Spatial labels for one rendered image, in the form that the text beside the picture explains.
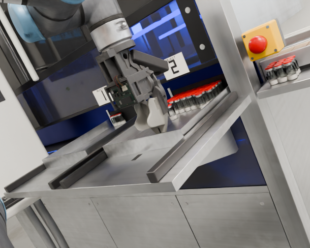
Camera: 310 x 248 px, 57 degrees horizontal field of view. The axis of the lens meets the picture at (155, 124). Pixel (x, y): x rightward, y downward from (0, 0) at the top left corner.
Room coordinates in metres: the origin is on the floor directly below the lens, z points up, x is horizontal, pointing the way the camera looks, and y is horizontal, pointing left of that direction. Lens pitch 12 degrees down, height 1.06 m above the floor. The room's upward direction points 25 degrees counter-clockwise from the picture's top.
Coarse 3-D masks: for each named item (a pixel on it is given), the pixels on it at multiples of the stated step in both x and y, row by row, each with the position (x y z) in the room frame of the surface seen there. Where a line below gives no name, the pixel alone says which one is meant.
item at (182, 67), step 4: (172, 56) 0.83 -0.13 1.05; (176, 56) 0.82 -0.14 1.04; (180, 56) 0.81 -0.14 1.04; (168, 60) 0.84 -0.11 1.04; (176, 60) 0.82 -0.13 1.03; (180, 60) 0.82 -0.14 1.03; (184, 60) 0.81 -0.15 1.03; (168, 64) 0.84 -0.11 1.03; (172, 64) 0.84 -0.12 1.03; (176, 64) 0.83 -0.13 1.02; (180, 64) 0.82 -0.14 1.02; (184, 64) 0.81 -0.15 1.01; (176, 68) 0.83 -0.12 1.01; (180, 68) 0.82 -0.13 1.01; (184, 68) 0.81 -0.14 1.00; (164, 72) 0.86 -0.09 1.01; (168, 72) 0.85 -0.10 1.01; (172, 72) 0.84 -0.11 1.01; (180, 72) 0.83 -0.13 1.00; (184, 72) 0.82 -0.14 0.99; (168, 76) 0.86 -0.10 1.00; (172, 76) 0.85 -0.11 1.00; (176, 76) 0.84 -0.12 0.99
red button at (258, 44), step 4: (256, 36) 0.64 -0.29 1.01; (260, 36) 0.64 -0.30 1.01; (252, 40) 0.65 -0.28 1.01; (256, 40) 0.64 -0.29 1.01; (260, 40) 0.64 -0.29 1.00; (264, 40) 0.63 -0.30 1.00; (248, 44) 0.66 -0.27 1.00; (252, 44) 0.65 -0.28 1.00; (256, 44) 0.64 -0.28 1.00; (260, 44) 0.64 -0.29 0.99; (264, 44) 0.63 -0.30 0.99; (252, 48) 0.65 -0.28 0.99; (256, 48) 0.64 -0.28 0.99; (260, 48) 0.64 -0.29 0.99; (264, 48) 0.64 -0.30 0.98; (252, 52) 0.65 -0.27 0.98; (256, 52) 0.65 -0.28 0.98; (260, 52) 0.64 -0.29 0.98
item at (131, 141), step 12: (216, 96) 0.70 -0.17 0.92; (204, 108) 0.64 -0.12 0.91; (168, 120) 0.83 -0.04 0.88; (180, 120) 0.77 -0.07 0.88; (192, 120) 0.59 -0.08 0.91; (132, 132) 0.81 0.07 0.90; (144, 132) 0.82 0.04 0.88; (168, 132) 0.58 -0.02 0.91; (180, 132) 0.56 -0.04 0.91; (108, 144) 0.74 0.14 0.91; (120, 144) 0.68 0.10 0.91; (132, 144) 0.66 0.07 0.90; (144, 144) 0.63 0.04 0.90; (156, 144) 0.61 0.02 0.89; (168, 144) 0.59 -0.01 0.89; (108, 156) 0.73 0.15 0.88
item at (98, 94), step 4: (100, 88) 1.06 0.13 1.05; (96, 92) 1.08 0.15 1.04; (100, 92) 1.06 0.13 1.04; (104, 92) 1.05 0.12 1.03; (96, 96) 1.08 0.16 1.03; (100, 96) 1.07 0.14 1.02; (100, 100) 1.08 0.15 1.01; (104, 100) 1.06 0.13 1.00; (108, 100) 1.05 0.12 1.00; (112, 100) 1.04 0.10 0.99; (100, 104) 1.08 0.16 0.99
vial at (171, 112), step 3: (171, 105) 0.81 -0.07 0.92; (168, 108) 0.81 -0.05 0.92; (171, 108) 0.81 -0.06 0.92; (168, 111) 0.81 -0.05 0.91; (171, 111) 0.80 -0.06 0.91; (174, 111) 0.81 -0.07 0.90; (168, 114) 0.81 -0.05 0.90; (171, 114) 0.80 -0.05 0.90; (174, 114) 0.80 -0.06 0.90; (171, 117) 0.81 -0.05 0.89; (174, 117) 0.80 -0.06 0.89; (177, 117) 0.81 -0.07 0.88; (171, 120) 0.81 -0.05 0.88
